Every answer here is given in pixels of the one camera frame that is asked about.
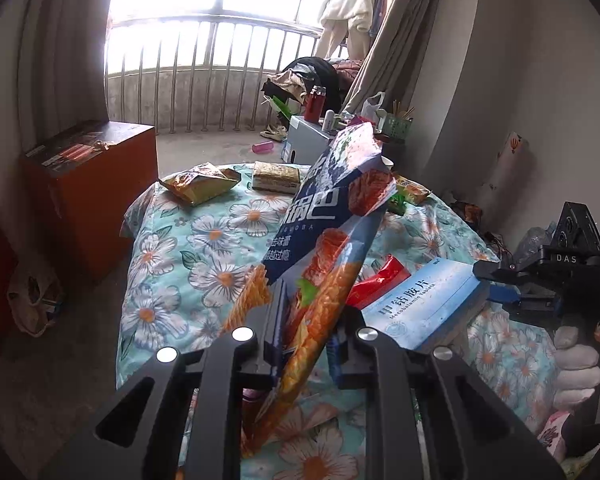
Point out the green plastic basket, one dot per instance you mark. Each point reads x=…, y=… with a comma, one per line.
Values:
x=396, y=127

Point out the hanging dark garments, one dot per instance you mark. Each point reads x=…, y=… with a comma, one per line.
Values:
x=380, y=5

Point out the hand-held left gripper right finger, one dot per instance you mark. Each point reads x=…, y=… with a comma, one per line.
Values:
x=355, y=355

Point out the balloon print board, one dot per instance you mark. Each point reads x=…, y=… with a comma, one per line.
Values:
x=512, y=150

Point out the person's right hand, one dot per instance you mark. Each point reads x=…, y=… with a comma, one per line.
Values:
x=577, y=370

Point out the blue orange snack bag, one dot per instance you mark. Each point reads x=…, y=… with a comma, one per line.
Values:
x=325, y=240

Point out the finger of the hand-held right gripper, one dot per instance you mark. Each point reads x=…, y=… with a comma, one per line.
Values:
x=500, y=272
x=530, y=310

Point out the green paper sheet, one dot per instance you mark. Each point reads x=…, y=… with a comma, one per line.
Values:
x=282, y=105

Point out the white plastic bag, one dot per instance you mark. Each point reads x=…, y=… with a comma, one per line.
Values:
x=35, y=300
x=372, y=107

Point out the orange cardboard carton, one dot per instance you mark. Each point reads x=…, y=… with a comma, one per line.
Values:
x=95, y=200

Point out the floral quilt bed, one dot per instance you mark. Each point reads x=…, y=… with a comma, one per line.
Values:
x=195, y=260

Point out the grey left curtain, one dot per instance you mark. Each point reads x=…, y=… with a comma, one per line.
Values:
x=40, y=60

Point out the pink printed cloth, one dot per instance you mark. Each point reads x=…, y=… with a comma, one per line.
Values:
x=550, y=435

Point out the beige slippers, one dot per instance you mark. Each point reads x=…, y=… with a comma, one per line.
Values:
x=274, y=133

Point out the red thermos bottle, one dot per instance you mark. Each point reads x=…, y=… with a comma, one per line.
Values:
x=314, y=105

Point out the brown orange snack packet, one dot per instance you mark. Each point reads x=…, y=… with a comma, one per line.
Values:
x=200, y=185

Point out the metal balcony railing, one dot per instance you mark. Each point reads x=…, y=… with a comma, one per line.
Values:
x=190, y=70

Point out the clear water jug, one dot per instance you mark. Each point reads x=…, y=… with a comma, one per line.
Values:
x=535, y=242

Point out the black clothing heap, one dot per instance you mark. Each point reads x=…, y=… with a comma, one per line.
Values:
x=310, y=72

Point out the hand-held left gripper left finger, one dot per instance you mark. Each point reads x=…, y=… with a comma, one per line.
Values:
x=267, y=340

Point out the light blue medicine box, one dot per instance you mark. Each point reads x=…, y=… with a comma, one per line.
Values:
x=425, y=305

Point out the grey right curtain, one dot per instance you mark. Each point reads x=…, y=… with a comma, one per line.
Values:
x=400, y=35

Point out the red foil wrapper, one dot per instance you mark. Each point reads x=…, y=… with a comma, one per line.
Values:
x=380, y=280

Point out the grey curtain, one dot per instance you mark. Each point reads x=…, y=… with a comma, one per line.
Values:
x=400, y=35
x=40, y=60

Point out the beige cracker packet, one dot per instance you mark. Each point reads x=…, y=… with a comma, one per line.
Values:
x=277, y=177

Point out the cream hanging garment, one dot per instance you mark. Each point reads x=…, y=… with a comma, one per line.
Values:
x=345, y=10

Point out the green snack packet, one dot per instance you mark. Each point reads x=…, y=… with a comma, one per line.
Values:
x=410, y=192

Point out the grey nightstand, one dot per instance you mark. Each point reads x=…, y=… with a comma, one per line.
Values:
x=302, y=140

